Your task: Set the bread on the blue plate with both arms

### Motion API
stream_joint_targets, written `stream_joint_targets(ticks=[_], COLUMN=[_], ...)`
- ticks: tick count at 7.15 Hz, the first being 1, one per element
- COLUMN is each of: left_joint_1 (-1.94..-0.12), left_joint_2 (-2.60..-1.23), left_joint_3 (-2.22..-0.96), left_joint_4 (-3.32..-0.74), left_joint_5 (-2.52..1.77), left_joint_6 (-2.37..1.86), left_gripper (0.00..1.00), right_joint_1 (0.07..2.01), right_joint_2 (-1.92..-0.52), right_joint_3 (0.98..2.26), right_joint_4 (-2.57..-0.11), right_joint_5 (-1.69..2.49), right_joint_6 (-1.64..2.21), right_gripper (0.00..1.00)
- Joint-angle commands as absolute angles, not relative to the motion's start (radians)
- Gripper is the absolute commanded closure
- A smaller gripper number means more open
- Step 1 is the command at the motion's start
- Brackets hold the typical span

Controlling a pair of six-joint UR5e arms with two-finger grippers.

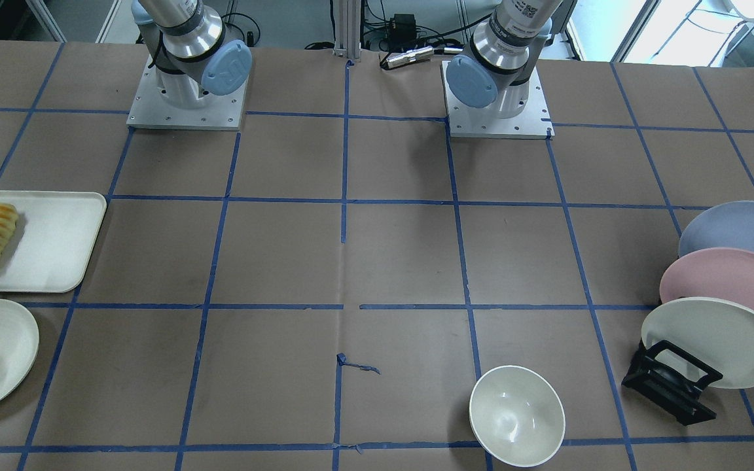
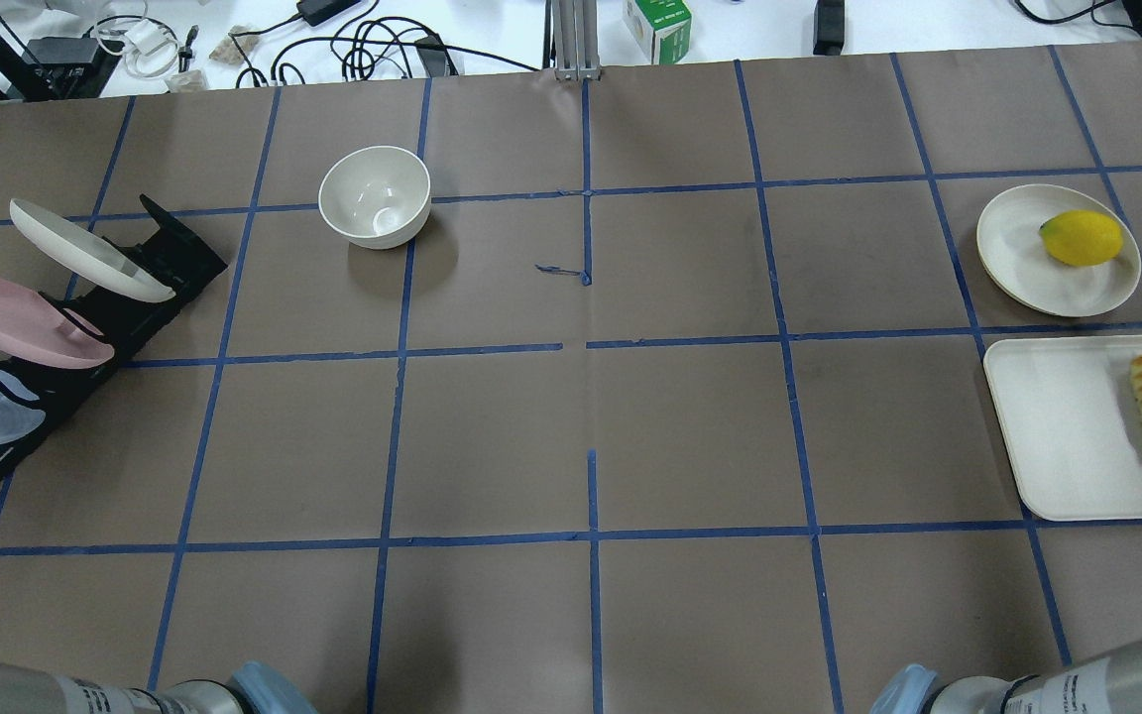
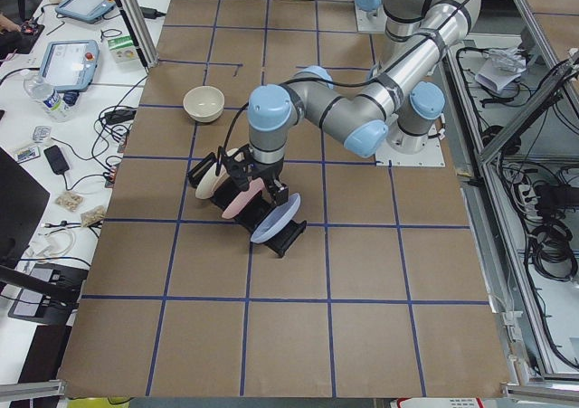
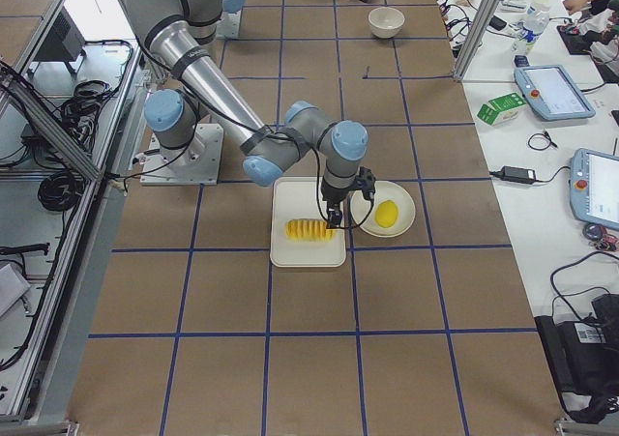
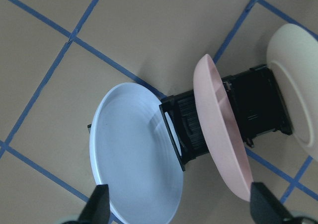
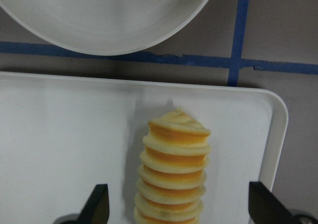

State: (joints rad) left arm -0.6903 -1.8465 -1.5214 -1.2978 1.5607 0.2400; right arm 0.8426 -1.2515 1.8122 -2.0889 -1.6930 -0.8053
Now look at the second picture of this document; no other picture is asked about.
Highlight white ceramic bowl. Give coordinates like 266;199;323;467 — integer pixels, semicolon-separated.
317;146;431;250

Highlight black device on desk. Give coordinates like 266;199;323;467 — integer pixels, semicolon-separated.
812;0;847;56

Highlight yellow lemon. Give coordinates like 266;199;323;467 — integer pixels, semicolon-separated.
1038;209;1125;268

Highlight black plate rack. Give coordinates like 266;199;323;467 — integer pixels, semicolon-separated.
0;196;227;483

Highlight pink plate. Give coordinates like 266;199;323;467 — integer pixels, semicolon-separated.
0;279;115;370

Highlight white plate in rack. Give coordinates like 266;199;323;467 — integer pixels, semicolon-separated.
9;198;175;303

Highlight green white carton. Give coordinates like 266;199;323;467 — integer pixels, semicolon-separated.
624;1;693;66

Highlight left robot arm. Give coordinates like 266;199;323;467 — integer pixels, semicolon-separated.
0;661;317;713

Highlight white round plate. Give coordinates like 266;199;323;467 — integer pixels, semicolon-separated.
978;182;1142;319

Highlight aluminium frame post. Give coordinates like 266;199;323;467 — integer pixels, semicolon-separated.
542;1;600;81

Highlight white rectangular tray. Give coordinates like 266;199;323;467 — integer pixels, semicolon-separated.
982;334;1142;523

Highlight tangled black cables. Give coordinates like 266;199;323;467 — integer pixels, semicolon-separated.
234;0;542;88

